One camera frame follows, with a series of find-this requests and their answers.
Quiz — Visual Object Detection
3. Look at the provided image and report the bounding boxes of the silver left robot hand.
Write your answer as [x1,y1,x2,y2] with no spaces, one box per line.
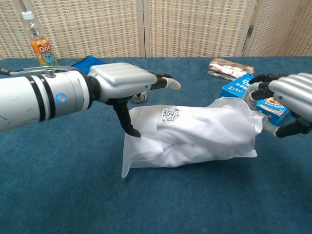
[86,62,181,138]

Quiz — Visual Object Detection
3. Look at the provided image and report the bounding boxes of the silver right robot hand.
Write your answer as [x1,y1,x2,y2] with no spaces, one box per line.
[242,72,312,138]

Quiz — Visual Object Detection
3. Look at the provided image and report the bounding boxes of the frosted plastic zip bag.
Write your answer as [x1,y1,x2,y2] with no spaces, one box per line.
[121,97,265,179]

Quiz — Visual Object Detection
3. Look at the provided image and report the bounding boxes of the white clothes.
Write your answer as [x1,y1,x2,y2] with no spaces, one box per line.
[129,97,265,169]

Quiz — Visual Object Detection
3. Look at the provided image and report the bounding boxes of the blue folded microfiber cloth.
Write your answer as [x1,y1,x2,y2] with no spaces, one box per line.
[72,56,108,74]

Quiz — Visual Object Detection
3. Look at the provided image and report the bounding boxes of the woven folding screen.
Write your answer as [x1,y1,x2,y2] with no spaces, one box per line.
[0,0,312,59]

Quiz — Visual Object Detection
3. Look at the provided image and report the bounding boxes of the blue cookie box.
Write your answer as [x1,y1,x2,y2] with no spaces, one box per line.
[220,73,291,126]

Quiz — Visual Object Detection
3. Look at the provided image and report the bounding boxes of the gold red snack package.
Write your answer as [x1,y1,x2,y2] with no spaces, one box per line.
[207,57,255,81]

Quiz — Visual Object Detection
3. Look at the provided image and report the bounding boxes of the orange Qoo drink bottle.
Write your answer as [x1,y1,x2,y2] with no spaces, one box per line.
[21,11,60,67]

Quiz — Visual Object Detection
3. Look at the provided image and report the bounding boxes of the teal table cover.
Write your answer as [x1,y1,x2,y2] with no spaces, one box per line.
[0,56,312,234]

